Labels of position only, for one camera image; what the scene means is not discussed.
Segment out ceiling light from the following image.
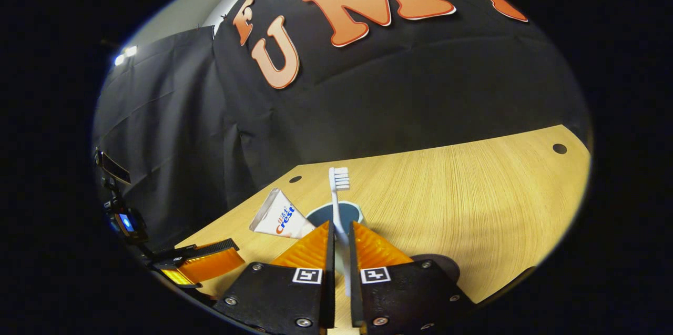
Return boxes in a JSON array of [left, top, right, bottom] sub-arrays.
[[115, 45, 138, 66]]

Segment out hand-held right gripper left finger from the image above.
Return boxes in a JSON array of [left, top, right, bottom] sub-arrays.
[[212, 220, 337, 334]]

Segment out white toothpaste tube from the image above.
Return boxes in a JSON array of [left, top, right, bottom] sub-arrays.
[[249, 188, 316, 239]]

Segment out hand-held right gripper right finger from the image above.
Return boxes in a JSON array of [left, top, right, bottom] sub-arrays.
[[348, 220, 477, 334]]

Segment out wooden desktop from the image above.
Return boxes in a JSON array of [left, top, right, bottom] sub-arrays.
[[176, 125, 592, 335]]

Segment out black backdrop cloth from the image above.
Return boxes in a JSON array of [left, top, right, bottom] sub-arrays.
[[94, 0, 592, 251]]

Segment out white toothbrush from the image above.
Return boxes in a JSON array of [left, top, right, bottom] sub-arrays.
[[329, 167, 352, 299]]

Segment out dark round coaster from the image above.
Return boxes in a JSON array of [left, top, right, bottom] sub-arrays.
[[413, 253, 461, 283]]

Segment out pale blue cup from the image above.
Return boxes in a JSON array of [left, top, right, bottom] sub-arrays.
[[306, 201, 364, 236]]

